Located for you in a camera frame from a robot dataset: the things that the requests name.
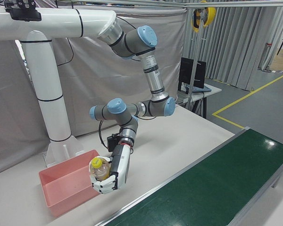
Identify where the green conveyor belt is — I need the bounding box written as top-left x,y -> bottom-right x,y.
84,127 -> 283,226

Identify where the white robot torso column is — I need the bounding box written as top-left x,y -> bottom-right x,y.
0,7 -> 117,169

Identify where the black shoulder cable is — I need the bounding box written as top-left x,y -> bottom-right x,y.
56,37 -> 75,67

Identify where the white desk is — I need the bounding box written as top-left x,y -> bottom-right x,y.
175,80 -> 223,119

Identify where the black head camera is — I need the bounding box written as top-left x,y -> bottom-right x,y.
3,0 -> 42,22

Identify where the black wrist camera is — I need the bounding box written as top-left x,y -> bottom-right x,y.
107,133 -> 120,153

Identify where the pink plastic basket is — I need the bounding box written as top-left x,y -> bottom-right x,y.
38,149 -> 102,218

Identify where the aluminium frame beam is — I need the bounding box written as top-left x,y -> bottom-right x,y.
82,0 -> 283,10

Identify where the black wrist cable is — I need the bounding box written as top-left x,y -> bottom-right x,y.
98,119 -> 109,149

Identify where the aluminium frame post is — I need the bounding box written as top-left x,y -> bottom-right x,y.
188,7 -> 203,111

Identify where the black computer monitor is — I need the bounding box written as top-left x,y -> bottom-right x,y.
180,57 -> 207,89

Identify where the grey fabric curtain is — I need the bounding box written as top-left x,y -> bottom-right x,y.
0,0 -> 188,178

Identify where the grey pleated curtain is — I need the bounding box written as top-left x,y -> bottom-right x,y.
183,6 -> 283,91

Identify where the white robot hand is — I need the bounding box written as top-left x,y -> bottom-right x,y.
88,143 -> 133,195

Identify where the blue laptop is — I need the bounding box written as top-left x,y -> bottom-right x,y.
183,84 -> 211,94

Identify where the orange drink bottle yellow cap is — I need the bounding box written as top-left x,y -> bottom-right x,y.
88,157 -> 113,182

